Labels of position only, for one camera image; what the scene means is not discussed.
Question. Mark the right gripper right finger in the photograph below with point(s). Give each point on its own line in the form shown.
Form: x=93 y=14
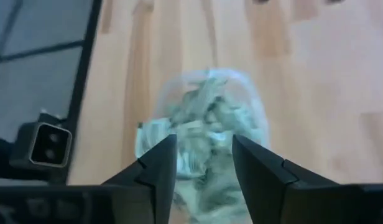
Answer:
x=263 y=180

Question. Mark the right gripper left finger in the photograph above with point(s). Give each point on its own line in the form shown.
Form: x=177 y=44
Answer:
x=160 y=174

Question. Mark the green Stevia sweetener packet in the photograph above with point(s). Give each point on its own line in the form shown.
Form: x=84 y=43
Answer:
x=210 y=199
x=238 y=121
x=154 y=133
x=207 y=90
x=194 y=161

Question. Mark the clear plastic bin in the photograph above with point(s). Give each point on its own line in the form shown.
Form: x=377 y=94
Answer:
x=241 y=84

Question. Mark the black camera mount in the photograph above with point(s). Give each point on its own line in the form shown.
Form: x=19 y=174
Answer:
x=2 y=155

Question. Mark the black camera box silver rim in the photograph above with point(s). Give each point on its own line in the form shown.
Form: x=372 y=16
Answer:
x=50 y=146

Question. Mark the black aluminium table frame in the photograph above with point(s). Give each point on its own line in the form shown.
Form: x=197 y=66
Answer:
x=84 y=77

